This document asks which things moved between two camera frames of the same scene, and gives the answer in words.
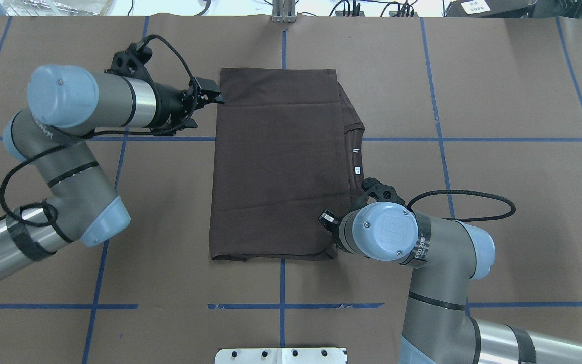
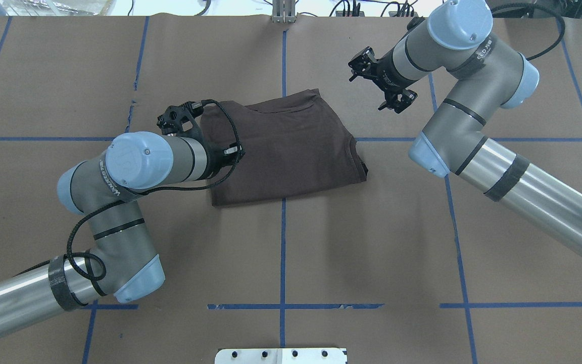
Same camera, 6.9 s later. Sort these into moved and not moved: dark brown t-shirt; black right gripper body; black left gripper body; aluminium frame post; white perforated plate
Moved: black left gripper body; dark brown t-shirt; black right gripper body
Not moved: white perforated plate; aluminium frame post
